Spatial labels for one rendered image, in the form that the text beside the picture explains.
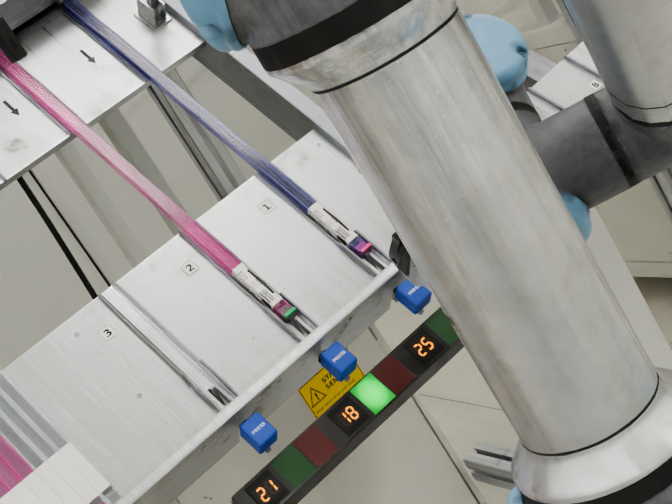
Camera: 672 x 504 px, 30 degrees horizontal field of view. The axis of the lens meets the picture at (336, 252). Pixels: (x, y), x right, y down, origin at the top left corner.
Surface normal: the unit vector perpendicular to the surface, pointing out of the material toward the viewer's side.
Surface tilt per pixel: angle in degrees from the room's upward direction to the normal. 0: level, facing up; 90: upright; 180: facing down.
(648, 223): 90
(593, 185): 111
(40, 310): 90
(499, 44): 48
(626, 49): 127
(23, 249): 90
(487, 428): 0
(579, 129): 39
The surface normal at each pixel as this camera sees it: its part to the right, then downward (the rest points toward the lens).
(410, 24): 0.57, 0.68
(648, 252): -0.70, 0.59
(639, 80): -0.11, 0.94
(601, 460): -0.34, -0.34
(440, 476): 0.51, 0.01
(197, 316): 0.04, -0.54
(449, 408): -0.50, -0.81
